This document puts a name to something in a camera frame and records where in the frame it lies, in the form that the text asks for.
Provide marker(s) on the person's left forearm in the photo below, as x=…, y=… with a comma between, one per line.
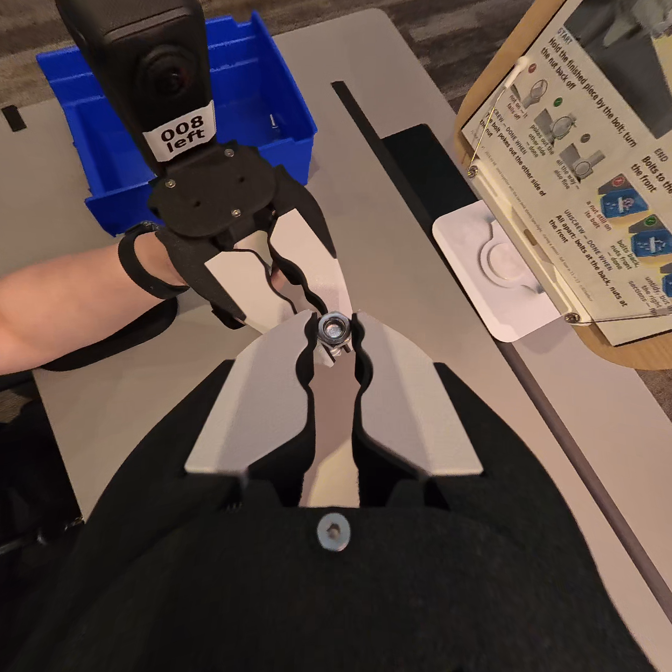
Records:
x=63, y=315

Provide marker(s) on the person's left hand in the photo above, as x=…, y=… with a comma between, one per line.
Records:
x=279, y=281

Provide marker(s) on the printed instruction sheet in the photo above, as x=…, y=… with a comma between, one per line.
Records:
x=603, y=210

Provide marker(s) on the black wrist band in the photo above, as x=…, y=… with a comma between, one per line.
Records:
x=126, y=262

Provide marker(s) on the steel hex nut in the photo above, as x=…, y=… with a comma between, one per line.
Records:
x=320, y=336

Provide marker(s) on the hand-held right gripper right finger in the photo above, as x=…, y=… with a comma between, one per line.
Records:
x=414, y=414

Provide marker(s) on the steel hex bolt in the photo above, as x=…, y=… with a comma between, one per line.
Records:
x=326, y=359

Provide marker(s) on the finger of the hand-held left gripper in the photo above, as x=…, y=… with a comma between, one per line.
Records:
x=246, y=288
x=320, y=262

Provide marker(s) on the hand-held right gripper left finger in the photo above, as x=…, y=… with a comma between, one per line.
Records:
x=252, y=414

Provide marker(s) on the blue plastic bin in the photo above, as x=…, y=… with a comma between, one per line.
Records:
x=252, y=78

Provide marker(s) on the wooden backboard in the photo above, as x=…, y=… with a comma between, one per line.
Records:
x=483, y=78

